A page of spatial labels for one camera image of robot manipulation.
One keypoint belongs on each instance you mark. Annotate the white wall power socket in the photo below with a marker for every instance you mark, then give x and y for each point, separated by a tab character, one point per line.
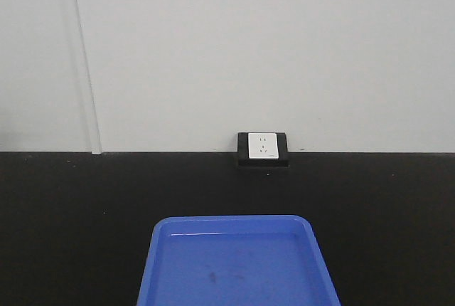
262	146

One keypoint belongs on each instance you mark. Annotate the blue plastic tray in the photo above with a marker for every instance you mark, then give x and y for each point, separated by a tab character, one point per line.
235	260

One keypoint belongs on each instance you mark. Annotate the black socket housing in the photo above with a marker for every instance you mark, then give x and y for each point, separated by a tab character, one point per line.
244	161

